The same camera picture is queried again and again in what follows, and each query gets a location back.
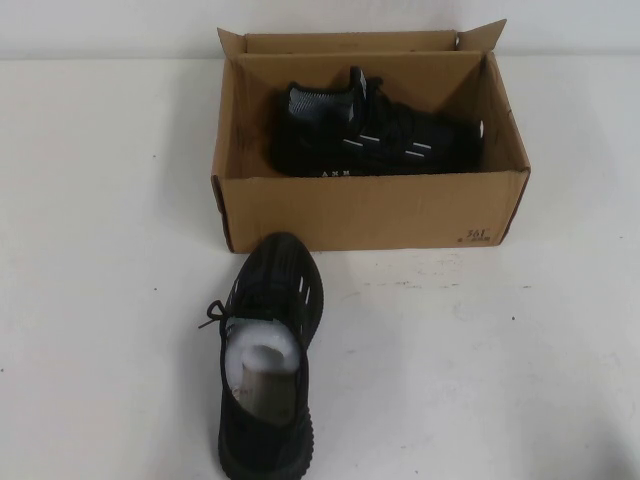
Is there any brown cardboard shoe box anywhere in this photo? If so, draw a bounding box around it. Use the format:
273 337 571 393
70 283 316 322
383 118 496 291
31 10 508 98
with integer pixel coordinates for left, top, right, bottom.
212 18 534 252

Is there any black sneaker with white stuffing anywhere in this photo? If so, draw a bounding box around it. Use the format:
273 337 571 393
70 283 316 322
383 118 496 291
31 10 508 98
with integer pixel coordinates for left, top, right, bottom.
196 230 329 466

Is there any white foam shoe stuffing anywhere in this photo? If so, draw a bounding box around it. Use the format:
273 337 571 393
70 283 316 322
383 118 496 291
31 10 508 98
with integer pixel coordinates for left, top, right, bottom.
222 313 302 382

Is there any black sneaker with grey lining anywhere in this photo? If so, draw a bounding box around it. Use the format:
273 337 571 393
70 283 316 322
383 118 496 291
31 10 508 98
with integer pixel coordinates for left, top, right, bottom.
272 65 487 179

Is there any grey cardboard shoe insert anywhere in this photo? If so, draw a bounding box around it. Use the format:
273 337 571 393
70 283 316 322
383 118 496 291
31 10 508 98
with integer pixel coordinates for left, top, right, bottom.
231 356 297 419

